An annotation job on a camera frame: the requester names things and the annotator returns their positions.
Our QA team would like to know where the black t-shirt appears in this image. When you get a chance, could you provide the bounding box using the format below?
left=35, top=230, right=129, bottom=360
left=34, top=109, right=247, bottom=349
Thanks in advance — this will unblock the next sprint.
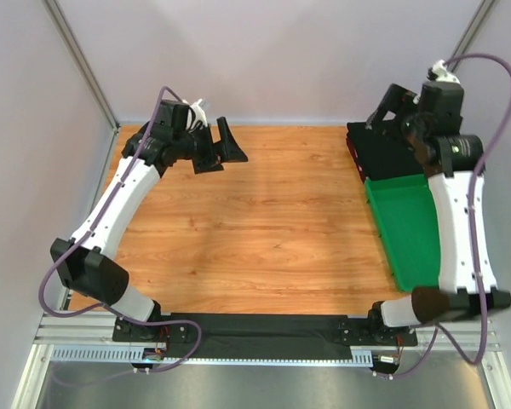
left=346, top=122, right=422, bottom=181

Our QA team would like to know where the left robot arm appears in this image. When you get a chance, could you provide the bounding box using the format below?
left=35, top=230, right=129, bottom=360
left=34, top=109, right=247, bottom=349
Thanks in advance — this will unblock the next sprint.
left=50, top=100, right=248, bottom=323

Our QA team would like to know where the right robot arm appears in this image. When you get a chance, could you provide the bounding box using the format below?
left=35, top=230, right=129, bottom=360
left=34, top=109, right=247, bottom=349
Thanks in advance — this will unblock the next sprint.
left=365, top=80, right=511, bottom=327

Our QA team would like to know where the dark red folded t-shirt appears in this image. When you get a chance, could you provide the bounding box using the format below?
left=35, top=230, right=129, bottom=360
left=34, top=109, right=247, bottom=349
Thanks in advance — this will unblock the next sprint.
left=346, top=137, right=366, bottom=183

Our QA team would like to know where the green plastic tray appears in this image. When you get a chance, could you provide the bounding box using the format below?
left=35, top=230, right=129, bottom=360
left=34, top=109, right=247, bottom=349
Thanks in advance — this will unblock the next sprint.
left=365, top=175, right=440, bottom=292

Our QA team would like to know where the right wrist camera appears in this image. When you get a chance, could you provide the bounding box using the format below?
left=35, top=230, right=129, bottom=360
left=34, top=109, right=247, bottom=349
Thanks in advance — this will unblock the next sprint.
left=427, top=60, right=461, bottom=85

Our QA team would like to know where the right aluminium frame post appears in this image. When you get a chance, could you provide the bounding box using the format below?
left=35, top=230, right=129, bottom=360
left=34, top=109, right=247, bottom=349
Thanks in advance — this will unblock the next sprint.
left=451, top=0, right=499, bottom=57

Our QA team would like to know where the aluminium frame post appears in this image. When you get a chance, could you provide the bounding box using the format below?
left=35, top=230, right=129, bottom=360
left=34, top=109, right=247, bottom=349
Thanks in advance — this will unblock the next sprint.
left=451, top=0, right=499, bottom=57
left=42, top=0, right=119, bottom=130

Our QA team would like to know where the left aluminium frame post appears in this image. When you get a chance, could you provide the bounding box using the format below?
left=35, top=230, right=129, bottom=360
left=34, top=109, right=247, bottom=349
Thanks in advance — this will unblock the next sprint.
left=42, top=0, right=119, bottom=130

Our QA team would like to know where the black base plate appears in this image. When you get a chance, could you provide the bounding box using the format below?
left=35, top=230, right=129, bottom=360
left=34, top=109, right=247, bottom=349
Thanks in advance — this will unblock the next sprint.
left=112, top=313, right=418, bottom=360

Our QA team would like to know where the slotted cable duct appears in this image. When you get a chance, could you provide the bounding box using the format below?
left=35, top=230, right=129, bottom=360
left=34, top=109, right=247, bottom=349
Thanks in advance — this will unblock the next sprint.
left=49, top=345, right=379, bottom=368

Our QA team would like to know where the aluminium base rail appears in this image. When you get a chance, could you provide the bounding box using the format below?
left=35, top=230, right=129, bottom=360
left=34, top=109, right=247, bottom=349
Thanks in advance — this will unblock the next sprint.
left=33, top=311, right=481, bottom=352

